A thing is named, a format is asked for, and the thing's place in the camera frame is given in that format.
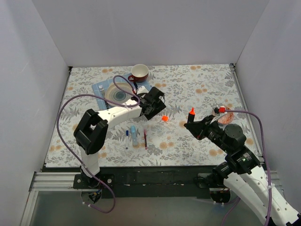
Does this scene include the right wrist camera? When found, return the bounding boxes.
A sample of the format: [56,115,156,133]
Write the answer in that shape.
[210,104,227,124]

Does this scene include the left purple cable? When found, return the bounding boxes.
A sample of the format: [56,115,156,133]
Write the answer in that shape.
[57,75,142,214]

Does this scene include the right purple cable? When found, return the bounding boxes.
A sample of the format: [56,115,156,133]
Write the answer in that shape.
[221,109,273,226]

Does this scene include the orange black highlighter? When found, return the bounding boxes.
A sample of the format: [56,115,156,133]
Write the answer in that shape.
[187,107,195,123]

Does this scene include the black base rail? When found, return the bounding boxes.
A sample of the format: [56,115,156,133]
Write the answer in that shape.
[30,166,229,199]

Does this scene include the light blue highlighter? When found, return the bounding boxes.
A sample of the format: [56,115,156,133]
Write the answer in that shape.
[132,134,139,146]

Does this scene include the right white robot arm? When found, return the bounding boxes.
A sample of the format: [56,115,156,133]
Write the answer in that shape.
[184,114,301,226]

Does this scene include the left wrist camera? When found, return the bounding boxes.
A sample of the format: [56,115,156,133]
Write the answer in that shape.
[134,86,149,97]

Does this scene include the beige striped plate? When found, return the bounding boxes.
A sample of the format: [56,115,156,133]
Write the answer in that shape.
[104,82,133,104]

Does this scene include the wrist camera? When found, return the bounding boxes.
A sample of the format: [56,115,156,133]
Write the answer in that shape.
[210,104,227,124]
[134,86,149,97]

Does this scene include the floral tablecloth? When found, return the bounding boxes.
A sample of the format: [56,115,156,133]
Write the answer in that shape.
[46,65,244,168]

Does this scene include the black handled fork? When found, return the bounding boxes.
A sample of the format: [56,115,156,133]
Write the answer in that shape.
[98,85,105,98]

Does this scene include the pink pen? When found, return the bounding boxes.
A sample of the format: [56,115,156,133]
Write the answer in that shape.
[143,133,148,150]

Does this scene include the red and white cup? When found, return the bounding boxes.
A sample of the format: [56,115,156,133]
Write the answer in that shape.
[128,64,149,83]

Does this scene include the purple cable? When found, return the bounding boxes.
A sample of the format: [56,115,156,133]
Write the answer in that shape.
[57,75,142,214]
[221,109,273,226]

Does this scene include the blue tiled placemat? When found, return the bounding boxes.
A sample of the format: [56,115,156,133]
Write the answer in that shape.
[92,73,152,110]

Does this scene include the red patterned bowl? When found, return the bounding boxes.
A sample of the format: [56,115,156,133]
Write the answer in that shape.
[217,107,234,125]

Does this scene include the orange highlighter cap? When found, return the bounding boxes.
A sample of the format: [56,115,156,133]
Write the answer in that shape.
[162,115,169,121]

